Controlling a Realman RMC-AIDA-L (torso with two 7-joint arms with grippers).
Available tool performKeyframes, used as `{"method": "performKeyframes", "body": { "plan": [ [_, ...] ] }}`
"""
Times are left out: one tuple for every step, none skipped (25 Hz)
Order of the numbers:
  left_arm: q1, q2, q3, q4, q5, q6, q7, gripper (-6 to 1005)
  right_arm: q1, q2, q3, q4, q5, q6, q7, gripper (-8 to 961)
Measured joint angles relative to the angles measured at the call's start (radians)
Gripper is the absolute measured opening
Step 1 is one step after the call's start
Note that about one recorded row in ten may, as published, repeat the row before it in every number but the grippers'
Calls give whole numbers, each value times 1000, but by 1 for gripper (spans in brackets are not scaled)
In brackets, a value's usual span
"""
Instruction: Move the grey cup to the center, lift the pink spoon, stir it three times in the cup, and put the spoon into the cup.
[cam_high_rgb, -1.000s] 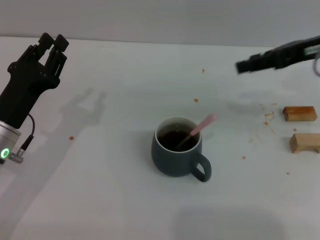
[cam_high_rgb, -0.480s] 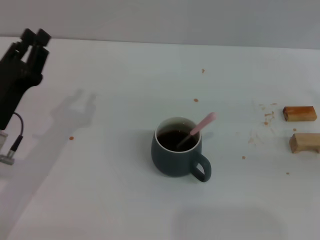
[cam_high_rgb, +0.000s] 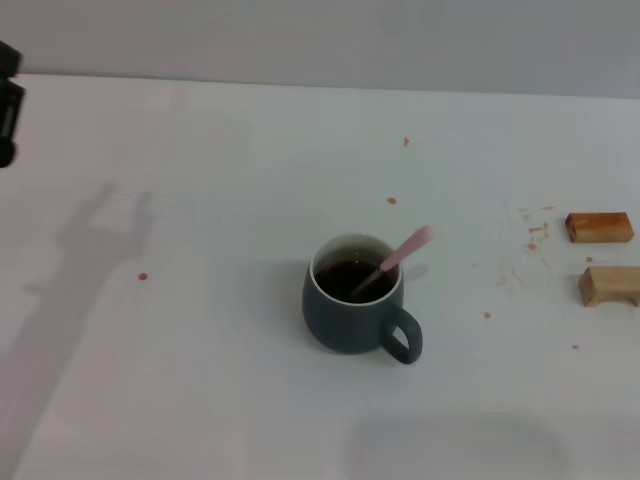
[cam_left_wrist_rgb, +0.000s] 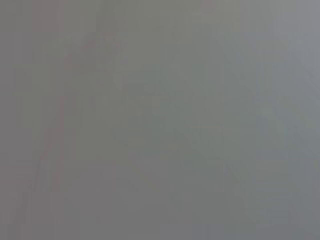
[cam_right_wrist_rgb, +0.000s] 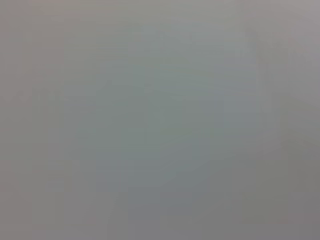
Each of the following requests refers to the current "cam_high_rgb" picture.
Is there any orange stained wooden block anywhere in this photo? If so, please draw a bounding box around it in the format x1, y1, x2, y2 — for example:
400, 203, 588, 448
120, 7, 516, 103
565, 211, 634, 244

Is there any dark coffee liquid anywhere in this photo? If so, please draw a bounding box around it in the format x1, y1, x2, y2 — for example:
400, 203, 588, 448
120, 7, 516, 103
313, 258, 399, 304

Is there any grey ceramic cup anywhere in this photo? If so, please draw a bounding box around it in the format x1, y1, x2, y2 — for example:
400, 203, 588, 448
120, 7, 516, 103
301, 232, 424, 365

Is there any pale wooden block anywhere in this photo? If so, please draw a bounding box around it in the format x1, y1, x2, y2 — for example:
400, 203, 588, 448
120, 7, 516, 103
578, 266, 640, 308

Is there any pink handled metal spoon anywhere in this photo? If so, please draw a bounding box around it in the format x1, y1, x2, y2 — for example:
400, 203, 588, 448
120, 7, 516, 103
349, 224, 435, 300

